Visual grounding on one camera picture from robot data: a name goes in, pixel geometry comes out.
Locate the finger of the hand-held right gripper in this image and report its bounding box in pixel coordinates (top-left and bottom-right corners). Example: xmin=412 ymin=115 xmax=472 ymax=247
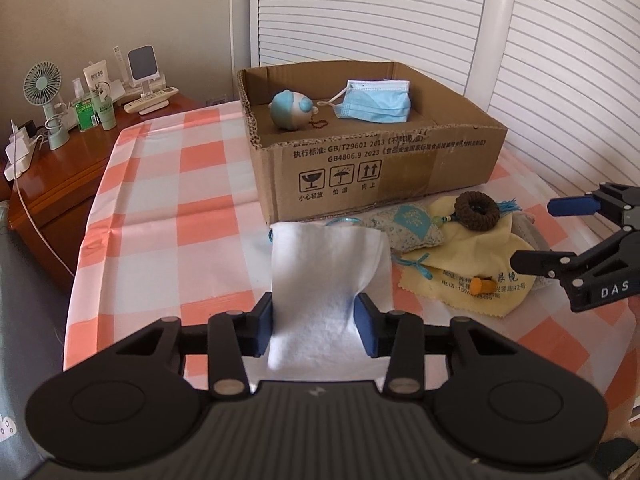
xmin=509 ymin=227 xmax=640 ymax=289
xmin=546 ymin=182 xmax=640 ymax=232

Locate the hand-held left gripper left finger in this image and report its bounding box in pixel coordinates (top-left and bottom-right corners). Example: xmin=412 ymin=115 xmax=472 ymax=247
xmin=115 ymin=292 xmax=275 ymax=400

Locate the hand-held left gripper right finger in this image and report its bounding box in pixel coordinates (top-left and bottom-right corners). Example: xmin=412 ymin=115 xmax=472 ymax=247
xmin=353 ymin=294 xmax=523 ymax=396

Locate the white cloth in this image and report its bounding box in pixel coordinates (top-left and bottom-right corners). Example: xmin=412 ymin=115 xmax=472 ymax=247
xmin=269 ymin=221 xmax=396 ymax=373

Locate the yellow cloth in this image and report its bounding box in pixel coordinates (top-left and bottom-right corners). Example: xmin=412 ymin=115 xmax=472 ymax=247
xmin=400 ymin=196 xmax=538 ymax=317

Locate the blue ribbon cord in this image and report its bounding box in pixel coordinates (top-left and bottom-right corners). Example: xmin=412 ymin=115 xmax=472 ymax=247
xmin=395 ymin=254 xmax=432 ymax=281

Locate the floral sachet pouch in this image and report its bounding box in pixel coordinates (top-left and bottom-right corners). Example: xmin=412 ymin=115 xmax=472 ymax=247
xmin=325 ymin=202 xmax=443 ymax=253

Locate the cardboard box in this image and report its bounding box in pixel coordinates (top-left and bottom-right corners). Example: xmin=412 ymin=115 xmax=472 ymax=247
xmin=236 ymin=61 xmax=508 ymax=225

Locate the grey cloth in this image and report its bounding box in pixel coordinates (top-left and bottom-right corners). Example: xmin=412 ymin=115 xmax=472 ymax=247
xmin=510 ymin=210 xmax=551 ymax=291

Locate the white louvered wardrobe door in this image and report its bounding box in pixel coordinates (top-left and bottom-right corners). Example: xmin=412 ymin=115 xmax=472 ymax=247
xmin=230 ymin=0 xmax=488 ymax=68
xmin=487 ymin=0 xmax=640 ymax=211

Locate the orange checked tablecloth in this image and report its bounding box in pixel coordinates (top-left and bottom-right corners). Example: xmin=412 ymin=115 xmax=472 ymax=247
xmin=62 ymin=97 xmax=640 ymax=431

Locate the blue face mask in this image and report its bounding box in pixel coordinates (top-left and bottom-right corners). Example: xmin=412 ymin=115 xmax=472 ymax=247
xmin=315 ymin=79 xmax=412 ymax=125

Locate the blue round toy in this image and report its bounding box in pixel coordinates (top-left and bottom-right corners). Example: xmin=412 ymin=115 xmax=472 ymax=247
xmin=269 ymin=90 xmax=318 ymax=130

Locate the grey printed bedding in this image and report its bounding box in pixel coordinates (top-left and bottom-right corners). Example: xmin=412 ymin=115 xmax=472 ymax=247
xmin=0 ymin=200 xmax=66 ymax=480

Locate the wooden nightstand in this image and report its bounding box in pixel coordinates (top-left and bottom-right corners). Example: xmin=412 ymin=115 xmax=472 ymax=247
xmin=0 ymin=89 xmax=206 ymax=291

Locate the white remote control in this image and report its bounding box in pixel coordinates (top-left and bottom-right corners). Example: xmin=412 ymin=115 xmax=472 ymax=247
xmin=123 ymin=86 xmax=180 ymax=114

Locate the green liquid bottle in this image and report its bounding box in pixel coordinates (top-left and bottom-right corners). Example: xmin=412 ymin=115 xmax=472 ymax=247
xmin=72 ymin=77 xmax=98 ymax=132

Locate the white tube with green cap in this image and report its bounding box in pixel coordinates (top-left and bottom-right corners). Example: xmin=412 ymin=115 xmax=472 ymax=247
xmin=82 ymin=60 xmax=117 ymax=132

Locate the white stand with screen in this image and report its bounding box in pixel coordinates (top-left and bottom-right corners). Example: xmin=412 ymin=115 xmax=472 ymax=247
xmin=127 ymin=46 xmax=163 ymax=98

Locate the white charger adapter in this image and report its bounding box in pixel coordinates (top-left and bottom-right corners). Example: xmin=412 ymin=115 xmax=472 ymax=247
xmin=4 ymin=130 xmax=36 ymax=181

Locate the small green desk fan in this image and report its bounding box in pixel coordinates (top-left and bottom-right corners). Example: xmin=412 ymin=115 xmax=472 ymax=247
xmin=22 ymin=61 xmax=71 ymax=151

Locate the white cable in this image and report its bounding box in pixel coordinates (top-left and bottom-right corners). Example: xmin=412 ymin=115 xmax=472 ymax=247
xmin=10 ymin=120 xmax=76 ymax=281

